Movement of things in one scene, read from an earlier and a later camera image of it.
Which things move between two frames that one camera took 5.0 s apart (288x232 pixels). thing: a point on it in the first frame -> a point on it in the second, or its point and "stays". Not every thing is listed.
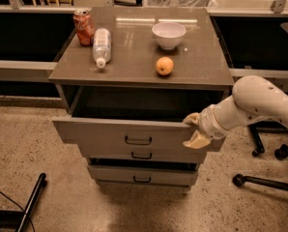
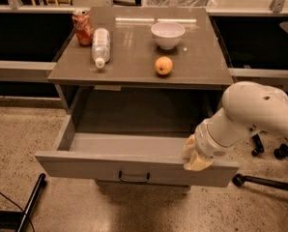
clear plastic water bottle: [101, 46] stays
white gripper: [209, 124] -> [204, 143]
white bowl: [168, 35] stays
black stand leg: [40, 186] stays
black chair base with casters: [279, 153] stays
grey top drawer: [103, 119] -> [146, 159]
